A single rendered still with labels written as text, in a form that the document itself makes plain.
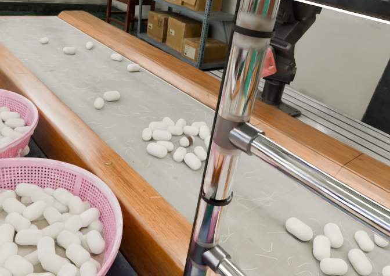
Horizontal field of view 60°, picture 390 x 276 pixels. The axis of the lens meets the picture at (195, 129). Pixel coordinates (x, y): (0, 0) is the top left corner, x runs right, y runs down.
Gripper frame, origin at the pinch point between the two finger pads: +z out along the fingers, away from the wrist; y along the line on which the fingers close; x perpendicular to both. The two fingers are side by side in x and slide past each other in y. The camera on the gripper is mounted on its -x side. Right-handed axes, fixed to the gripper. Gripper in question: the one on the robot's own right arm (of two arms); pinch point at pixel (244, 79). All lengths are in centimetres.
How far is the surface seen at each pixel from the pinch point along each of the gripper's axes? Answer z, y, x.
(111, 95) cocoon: 19.0, -22.0, -3.3
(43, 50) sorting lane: 20, -60, -2
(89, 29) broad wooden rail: 3, -74, 11
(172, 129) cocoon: 16.7, -4.1, -1.3
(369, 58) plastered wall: -130, -45, 149
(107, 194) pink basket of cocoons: 31.3, 7.4, -15.3
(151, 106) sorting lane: 14.5, -16.7, 2.7
